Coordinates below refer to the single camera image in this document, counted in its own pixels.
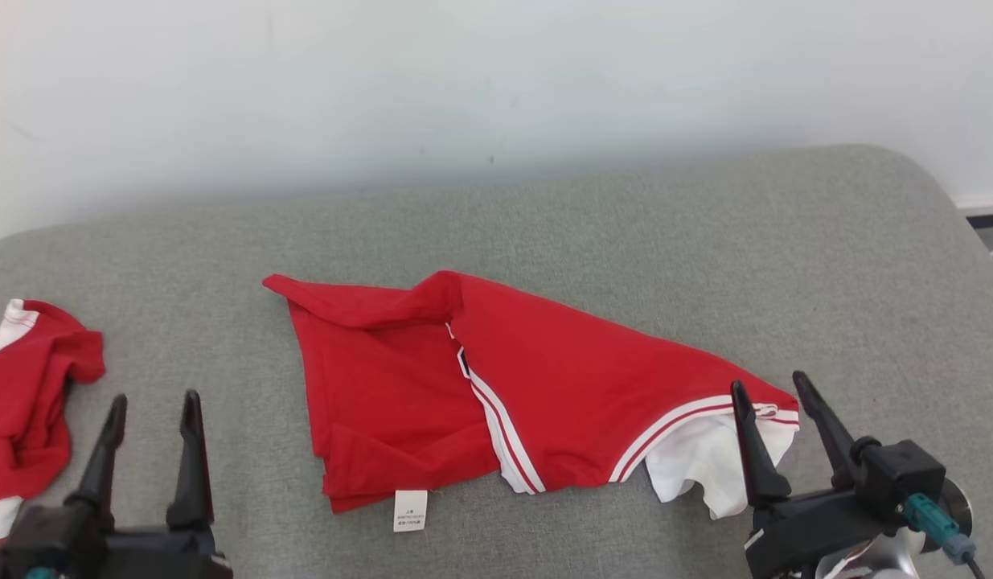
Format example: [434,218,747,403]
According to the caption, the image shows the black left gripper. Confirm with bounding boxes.
[64,389,233,579]

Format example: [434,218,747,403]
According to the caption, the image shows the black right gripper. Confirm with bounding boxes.
[731,371,907,579]

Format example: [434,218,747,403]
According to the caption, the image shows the red shorts white stripe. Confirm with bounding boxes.
[0,299,107,544]

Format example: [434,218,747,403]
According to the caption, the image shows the red basketball jersey white sleeves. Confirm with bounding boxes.
[261,270,801,521]

